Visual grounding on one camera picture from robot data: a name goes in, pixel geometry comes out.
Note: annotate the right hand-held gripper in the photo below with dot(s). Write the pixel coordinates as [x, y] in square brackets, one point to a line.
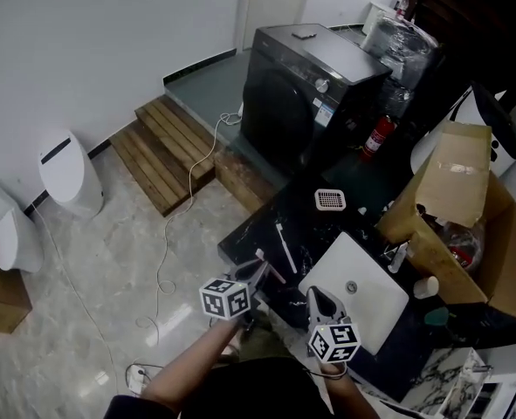
[334, 341]

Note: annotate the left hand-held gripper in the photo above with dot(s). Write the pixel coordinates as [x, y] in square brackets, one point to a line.
[222, 299]

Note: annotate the white toothbrush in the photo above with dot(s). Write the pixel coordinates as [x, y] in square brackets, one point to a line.
[286, 249]

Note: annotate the cream cup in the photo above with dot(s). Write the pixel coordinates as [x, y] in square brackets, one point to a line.
[427, 287]

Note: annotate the green cup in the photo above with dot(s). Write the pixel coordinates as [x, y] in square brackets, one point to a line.
[436, 318]

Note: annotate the person's left forearm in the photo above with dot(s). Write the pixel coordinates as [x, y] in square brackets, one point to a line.
[187, 365]

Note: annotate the person's right forearm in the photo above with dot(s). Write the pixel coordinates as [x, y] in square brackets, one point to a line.
[345, 391]

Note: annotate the white sink basin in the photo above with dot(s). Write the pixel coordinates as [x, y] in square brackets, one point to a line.
[353, 304]

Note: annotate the black marble vanity table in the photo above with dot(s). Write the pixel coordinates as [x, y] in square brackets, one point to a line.
[310, 234]

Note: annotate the person's black shirt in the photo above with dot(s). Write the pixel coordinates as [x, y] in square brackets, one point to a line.
[249, 391]

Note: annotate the wooden steps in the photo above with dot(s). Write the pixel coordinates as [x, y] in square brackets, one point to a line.
[166, 155]

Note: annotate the white power strip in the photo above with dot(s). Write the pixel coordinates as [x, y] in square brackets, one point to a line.
[135, 380]

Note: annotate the chrome cabinet faucet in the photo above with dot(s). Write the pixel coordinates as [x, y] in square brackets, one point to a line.
[476, 369]

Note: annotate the black washing machine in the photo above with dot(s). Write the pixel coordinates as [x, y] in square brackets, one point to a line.
[292, 103]

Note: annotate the red fire extinguisher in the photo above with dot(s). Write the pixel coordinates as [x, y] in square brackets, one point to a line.
[377, 138]

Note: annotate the open cardboard box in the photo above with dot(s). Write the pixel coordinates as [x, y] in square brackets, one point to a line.
[458, 181]

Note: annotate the white toilet dark stripe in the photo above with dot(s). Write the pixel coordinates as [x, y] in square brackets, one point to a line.
[70, 177]

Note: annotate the white toilet black lid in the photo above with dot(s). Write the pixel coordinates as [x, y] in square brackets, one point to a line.
[471, 120]

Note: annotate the small grey pad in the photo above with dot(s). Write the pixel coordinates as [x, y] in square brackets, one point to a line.
[304, 35]

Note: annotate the closed brown cardboard box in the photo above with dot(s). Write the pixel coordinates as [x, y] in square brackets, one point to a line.
[0, 299]

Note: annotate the plastic-wrapped black appliance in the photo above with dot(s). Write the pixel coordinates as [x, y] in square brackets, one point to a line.
[401, 59]

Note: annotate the white door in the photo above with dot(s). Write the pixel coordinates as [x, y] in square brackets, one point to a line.
[275, 7]

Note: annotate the dark wooden staircase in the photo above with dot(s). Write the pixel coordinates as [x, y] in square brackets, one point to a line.
[471, 15]

